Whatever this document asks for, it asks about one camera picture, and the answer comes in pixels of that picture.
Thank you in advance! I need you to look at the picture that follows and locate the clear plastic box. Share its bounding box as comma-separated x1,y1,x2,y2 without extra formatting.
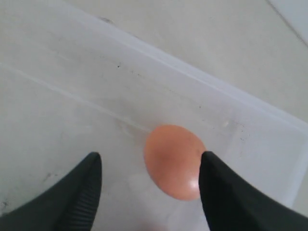
0,0,308,231

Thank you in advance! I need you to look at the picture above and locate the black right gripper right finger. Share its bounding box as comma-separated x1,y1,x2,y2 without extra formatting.
199,151,308,231

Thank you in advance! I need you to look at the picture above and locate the brown egg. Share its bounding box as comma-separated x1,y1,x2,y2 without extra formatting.
143,125,206,201

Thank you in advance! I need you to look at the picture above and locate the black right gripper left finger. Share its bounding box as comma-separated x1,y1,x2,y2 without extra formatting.
0,152,102,231

